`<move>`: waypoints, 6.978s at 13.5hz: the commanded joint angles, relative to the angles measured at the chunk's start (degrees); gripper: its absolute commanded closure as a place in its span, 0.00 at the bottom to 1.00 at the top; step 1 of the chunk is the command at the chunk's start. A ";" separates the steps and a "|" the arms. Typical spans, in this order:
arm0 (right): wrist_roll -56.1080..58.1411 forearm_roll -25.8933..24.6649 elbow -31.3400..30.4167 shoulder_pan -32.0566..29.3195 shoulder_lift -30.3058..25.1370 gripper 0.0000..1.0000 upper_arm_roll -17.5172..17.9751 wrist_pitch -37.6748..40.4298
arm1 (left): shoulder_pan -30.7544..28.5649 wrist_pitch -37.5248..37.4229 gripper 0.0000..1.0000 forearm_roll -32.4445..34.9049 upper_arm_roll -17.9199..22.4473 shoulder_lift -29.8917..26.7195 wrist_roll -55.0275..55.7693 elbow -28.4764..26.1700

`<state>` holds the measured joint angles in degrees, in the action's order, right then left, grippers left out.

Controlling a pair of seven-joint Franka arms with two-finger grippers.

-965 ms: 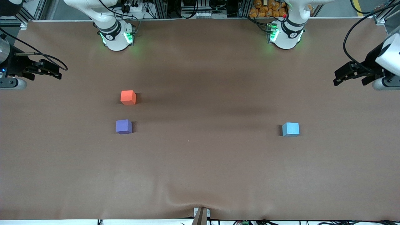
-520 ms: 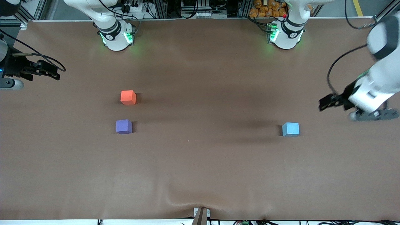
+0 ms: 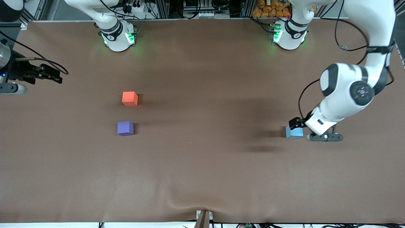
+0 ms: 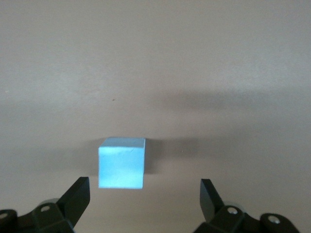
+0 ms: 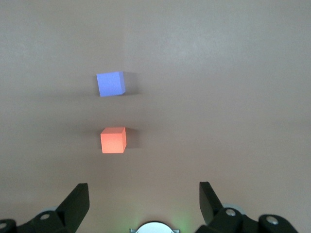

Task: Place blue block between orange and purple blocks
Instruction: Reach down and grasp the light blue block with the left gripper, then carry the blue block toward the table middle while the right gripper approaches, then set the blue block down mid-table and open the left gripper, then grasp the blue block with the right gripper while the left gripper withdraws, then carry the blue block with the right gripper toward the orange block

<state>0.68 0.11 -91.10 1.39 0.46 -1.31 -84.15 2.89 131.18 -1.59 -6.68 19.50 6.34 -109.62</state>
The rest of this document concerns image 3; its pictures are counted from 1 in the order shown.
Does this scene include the blue foam block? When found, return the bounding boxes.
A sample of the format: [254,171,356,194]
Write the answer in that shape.
[285,126,304,139]

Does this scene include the orange foam block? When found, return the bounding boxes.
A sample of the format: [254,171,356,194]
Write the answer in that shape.
[122,91,139,107]

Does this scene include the purple foam block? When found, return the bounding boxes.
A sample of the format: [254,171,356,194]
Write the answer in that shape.
[117,121,134,136]

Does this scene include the brown table cloth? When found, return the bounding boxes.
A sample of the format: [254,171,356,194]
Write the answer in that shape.
[0,19,405,224]

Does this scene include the white power strip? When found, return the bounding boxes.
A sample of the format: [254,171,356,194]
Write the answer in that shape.
[115,4,151,16]

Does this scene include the orange snack packets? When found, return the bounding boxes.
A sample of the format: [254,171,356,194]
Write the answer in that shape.
[252,0,291,18]

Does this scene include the brown wooden stick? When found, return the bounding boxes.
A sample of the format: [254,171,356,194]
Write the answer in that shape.
[195,210,210,228]

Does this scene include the white terminal strip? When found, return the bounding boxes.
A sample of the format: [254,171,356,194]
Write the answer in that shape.
[198,11,230,18]

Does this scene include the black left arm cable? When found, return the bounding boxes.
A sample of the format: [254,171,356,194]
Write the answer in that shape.
[297,0,396,120]

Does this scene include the aluminium frame profile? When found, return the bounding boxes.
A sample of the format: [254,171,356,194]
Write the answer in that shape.
[155,0,170,19]
[33,0,48,20]

